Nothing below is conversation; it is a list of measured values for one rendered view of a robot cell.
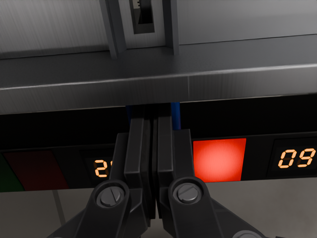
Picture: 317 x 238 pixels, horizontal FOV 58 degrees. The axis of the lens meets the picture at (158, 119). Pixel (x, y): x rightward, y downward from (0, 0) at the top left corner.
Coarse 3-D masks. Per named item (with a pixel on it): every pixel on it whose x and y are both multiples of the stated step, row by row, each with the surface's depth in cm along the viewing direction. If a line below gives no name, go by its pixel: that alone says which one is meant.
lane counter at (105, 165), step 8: (80, 152) 16; (88, 152) 16; (96, 152) 16; (104, 152) 16; (112, 152) 16; (88, 160) 17; (96, 160) 17; (104, 160) 17; (88, 168) 17; (96, 168) 17; (104, 168) 17; (88, 176) 18; (96, 176) 18; (104, 176) 18; (96, 184) 18
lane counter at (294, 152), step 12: (276, 144) 16; (288, 144) 16; (300, 144) 16; (312, 144) 16; (276, 156) 16; (288, 156) 16; (300, 156) 16; (312, 156) 16; (276, 168) 17; (288, 168) 17; (300, 168) 17; (312, 168) 17
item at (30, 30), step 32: (0, 0) 10; (32, 0) 10; (64, 0) 10; (96, 0) 10; (128, 0) 10; (160, 0) 10; (192, 0) 10; (224, 0) 10; (256, 0) 10; (288, 0) 10; (0, 32) 11; (32, 32) 11; (64, 32) 11; (96, 32) 11; (128, 32) 11; (160, 32) 11; (192, 32) 11; (224, 32) 11; (256, 32) 11; (288, 32) 11
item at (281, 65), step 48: (144, 48) 11; (192, 48) 11; (240, 48) 11; (288, 48) 10; (0, 96) 10; (48, 96) 10; (96, 96) 10; (144, 96) 10; (192, 96) 10; (240, 96) 10
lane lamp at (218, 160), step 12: (204, 144) 16; (216, 144) 16; (228, 144) 16; (240, 144) 16; (204, 156) 17; (216, 156) 17; (228, 156) 16; (240, 156) 16; (204, 168) 17; (216, 168) 17; (228, 168) 17; (240, 168) 17; (204, 180) 18; (216, 180) 18; (228, 180) 18
